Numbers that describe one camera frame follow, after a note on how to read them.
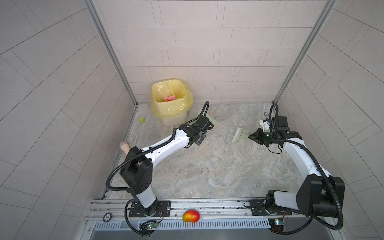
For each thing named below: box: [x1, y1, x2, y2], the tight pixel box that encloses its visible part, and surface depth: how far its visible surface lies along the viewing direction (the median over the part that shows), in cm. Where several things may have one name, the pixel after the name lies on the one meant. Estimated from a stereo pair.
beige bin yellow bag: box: [150, 78, 194, 127], surface depth 95 cm
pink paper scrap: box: [165, 95, 176, 101], surface depth 101 cm
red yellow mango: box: [182, 209, 201, 223], surface depth 68 cm
